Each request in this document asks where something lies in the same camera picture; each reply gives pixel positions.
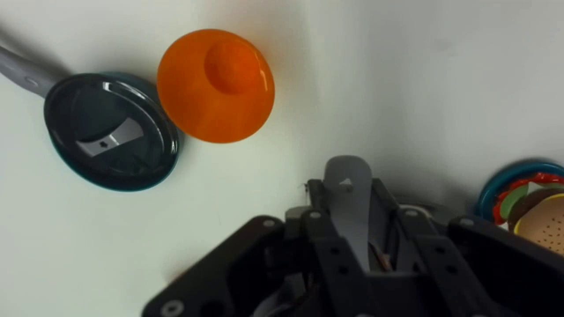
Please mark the toy burger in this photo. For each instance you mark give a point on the toy burger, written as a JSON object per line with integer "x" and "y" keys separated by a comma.
{"x": 544, "y": 221}

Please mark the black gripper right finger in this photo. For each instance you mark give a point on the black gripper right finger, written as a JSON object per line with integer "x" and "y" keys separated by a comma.
{"x": 487, "y": 276}

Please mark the small teal saucer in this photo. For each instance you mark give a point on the small teal saucer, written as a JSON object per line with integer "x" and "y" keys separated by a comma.
{"x": 500, "y": 177}

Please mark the orange plastic cup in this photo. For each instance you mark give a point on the orange plastic cup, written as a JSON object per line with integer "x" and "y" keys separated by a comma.
{"x": 214, "y": 89}

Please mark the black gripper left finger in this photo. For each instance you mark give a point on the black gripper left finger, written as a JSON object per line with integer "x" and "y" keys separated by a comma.
{"x": 248, "y": 276}

